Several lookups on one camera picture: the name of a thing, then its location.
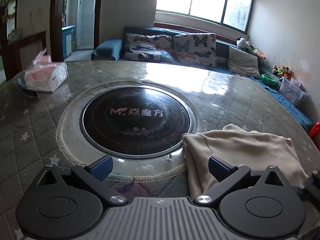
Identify cream beige garment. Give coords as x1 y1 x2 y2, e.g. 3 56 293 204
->
183 124 308 199

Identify black round induction cooktop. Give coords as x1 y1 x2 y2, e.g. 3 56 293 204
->
72 82 197 159

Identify red plastic stool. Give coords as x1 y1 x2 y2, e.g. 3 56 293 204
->
308 121 320 150

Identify clear plastic storage box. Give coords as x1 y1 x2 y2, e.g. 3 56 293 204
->
279 77 309 107

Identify green plastic bowl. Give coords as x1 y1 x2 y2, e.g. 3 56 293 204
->
261 74 278 87

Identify grey plain cushion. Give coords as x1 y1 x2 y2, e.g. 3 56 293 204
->
227 46 261 79

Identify pink tissue pack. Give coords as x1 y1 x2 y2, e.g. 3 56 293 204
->
24 49 68 93

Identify brown plush toys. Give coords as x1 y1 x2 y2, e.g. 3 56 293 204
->
272 65 292 80

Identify large butterfly cushion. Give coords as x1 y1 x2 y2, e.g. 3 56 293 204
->
173 33 216 67

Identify colourful toys on sofa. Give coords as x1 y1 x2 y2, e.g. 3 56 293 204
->
253 49 266 61

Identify panda plush toy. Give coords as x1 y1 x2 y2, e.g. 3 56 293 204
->
236 37 254 52

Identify blue corner sofa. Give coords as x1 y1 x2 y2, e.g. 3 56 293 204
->
91 27 314 131

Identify small butterfly cushion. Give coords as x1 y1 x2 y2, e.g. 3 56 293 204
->
124 33 175 63

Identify blue cabinet in doorway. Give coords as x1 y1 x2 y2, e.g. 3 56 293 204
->
62 25 76 58

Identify dark wooden door frame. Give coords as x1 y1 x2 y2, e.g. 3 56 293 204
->
49 0 102 62

